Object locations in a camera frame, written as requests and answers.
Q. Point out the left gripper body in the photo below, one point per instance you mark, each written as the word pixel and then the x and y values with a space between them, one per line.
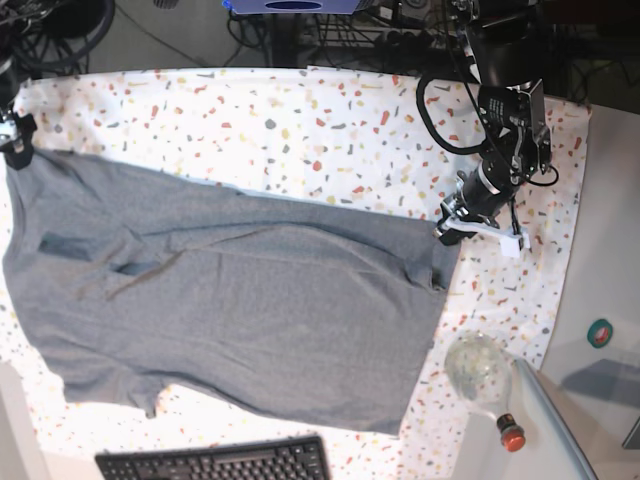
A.
pixel 476 198

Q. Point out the grey t-shirt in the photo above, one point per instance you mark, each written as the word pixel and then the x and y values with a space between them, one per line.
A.
pixel 128 280

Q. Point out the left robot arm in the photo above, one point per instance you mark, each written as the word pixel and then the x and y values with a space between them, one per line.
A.
pixel 501 42

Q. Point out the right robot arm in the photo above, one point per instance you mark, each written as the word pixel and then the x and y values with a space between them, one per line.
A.
pixel 39 38

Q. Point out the clear bottle with orange cap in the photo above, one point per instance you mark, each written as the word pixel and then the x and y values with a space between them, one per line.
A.
pixel 481 374

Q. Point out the terrazzo patterned tablecloth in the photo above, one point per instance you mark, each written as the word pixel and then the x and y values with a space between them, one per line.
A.
pixel 335 137

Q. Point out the green tape roll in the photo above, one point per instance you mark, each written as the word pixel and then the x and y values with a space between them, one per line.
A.
pixel 600 333

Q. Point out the grey metal bar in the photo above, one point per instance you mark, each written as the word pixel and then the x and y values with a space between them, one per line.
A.
pixel 553 446

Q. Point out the black keyboard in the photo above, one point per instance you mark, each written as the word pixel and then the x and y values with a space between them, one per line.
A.
pixel 294 458

